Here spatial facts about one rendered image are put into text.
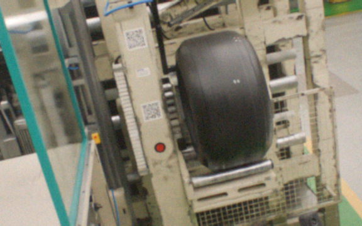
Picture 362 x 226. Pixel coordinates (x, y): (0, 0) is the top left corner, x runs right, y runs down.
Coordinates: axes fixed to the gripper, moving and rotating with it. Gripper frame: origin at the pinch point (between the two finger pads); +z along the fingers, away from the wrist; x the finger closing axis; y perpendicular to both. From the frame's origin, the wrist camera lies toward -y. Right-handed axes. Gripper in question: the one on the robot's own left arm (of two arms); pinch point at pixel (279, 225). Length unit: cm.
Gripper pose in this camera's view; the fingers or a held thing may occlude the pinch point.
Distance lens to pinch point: 124.8
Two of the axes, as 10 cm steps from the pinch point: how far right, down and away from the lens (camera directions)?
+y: 0.7, 9.6, 2.9
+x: 8.8, -2.0, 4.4
